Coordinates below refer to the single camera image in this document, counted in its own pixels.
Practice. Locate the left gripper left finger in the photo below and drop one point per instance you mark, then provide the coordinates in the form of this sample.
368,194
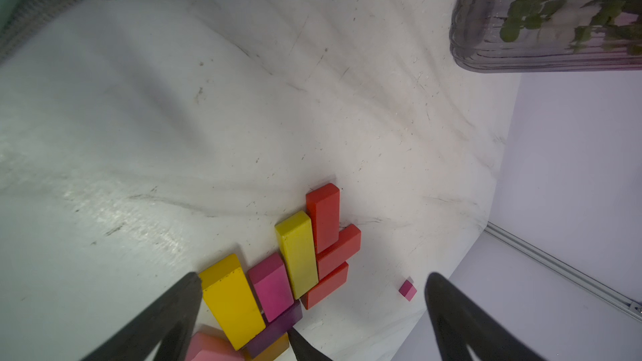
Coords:
164,328

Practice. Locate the red block middle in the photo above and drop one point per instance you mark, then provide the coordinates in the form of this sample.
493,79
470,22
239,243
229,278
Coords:
347,246

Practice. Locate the red block upper left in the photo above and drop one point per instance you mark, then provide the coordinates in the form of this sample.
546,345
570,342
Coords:
323,207

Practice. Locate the orange block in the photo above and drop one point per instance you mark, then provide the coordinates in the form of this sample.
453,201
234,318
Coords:
272,352

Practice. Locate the dark glass vase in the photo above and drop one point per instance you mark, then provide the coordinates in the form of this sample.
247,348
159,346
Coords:
521,36

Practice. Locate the magenta block in pile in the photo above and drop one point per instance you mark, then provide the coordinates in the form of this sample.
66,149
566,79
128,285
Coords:
270,282

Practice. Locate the red block right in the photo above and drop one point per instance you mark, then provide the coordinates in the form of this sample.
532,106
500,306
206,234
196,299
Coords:
326,286

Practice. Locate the magenta block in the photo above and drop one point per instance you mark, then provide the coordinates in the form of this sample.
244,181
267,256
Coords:
408,290
270,282

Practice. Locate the yellow block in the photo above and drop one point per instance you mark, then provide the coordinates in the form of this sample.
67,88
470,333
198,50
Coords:
226,291
296,244

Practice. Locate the pink block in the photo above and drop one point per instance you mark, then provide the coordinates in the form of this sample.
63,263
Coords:
204,347

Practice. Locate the red block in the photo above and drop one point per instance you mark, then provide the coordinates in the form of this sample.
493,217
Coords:
347,246
326,286
323,207

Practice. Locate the purple block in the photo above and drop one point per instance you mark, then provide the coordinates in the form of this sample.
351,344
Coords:
274,331

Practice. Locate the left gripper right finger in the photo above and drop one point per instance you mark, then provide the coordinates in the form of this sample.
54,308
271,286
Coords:
462,328

